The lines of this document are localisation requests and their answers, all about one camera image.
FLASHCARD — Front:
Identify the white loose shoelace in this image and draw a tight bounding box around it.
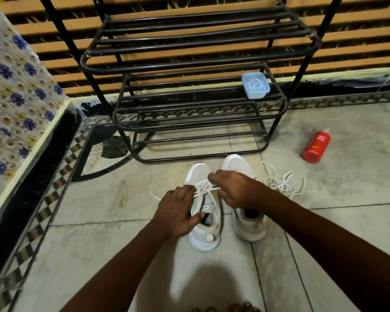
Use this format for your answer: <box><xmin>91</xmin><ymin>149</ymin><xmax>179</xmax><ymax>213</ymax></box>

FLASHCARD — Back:
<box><xmin>262</xmin><ymin>161</ymin><xmax>306</xmax><ymax>199</ymax></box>

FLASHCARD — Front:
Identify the person's left hand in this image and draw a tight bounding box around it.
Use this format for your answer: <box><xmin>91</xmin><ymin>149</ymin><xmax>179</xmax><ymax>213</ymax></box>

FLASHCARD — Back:
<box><xmin>151</xmin><ymin>184</ymin><xmax>206</xmax><ymax>239</ymax></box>

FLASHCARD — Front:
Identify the person's right hand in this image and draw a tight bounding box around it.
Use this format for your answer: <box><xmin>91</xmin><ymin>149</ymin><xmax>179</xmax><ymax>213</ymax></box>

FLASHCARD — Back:
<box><xmin>208</xmin><ymin>170</ymin><xmax>270</xmax><ymax>211</ymax></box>

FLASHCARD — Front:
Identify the red spray bottle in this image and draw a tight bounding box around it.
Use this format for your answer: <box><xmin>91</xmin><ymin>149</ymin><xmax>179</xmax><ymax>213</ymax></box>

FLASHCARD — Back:
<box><xmin>302</xmin><ymin>128</ymin><xmax>332</xmax><ymax>164</ymax></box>

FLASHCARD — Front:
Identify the person's left forearm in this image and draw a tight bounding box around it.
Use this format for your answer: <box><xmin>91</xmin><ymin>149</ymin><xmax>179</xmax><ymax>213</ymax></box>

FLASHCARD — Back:
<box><xmin>60</xmin><ymin>220</ymin><xmax>172</xmax><ymax>312</ymax></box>

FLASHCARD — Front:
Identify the person's right forearm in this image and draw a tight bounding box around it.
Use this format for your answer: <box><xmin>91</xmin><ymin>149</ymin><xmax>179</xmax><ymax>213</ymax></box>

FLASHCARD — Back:
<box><xmin>262</xmin><ymin>191</ymin><xmax>390</xmax><ymax>312</ymax></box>

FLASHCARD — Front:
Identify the white sneaker with lace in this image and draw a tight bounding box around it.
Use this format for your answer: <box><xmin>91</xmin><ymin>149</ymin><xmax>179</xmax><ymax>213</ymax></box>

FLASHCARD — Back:
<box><xmin>184</xmin><ymin>162</ymin><xmax>222</xmax><ymax>252</ymax></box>

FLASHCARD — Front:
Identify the light blue plastic container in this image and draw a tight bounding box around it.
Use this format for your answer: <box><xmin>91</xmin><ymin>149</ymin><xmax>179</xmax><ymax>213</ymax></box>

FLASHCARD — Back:
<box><xmin>241</xmin><ymin>72</ymin><xmax>271</xmax><ymax>100</ymax></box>

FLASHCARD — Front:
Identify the white unlaced sneaker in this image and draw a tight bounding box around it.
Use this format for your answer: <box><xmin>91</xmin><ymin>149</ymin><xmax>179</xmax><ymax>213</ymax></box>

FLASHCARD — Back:
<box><xmin>222</xmin><ymin>154</ymin><xmax>267</xmax><ymax>243</ymax></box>

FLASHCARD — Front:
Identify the white threaded shoelace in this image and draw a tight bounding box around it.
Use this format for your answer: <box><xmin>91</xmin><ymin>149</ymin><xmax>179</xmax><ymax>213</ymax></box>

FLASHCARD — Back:
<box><xmin>150</xmin><ymin>179</ymin><xmax>221</xmax><ymax>202</ymax></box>

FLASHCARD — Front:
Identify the black metal shoe rack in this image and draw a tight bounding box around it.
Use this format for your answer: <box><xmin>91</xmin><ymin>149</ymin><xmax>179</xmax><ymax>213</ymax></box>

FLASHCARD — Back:
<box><xmin>38</xmin><ymin>0</ymin><xmax>345</xmax><ymax>164</ymax></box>

